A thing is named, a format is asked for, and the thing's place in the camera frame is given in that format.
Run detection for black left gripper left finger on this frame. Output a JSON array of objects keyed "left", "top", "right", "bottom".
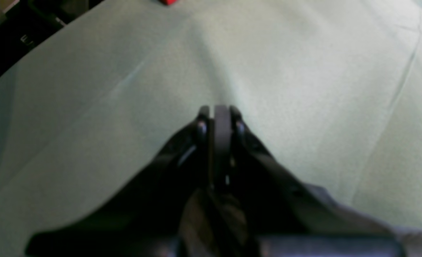
[{"left": 25, "top": 106, "right": 210, "bottom": 257}]

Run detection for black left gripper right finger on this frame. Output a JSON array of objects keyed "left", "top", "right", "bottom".
[{"left": 212, "top": 105, "right": 404, "bottom": 257}]

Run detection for grey t-shirt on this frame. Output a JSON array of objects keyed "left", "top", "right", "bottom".
[{"left": 304, "top": 183, "right": 422, "bottom": 257}]

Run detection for light green table cloth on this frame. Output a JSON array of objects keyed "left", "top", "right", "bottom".
[{"left": 0, "top": 0, "right": 422, "bottom": 257}]

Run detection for red black clamp right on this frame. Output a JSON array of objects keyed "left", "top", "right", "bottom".
[{"left": 159, "top": 0, "right": 178, "bottom": 6}]

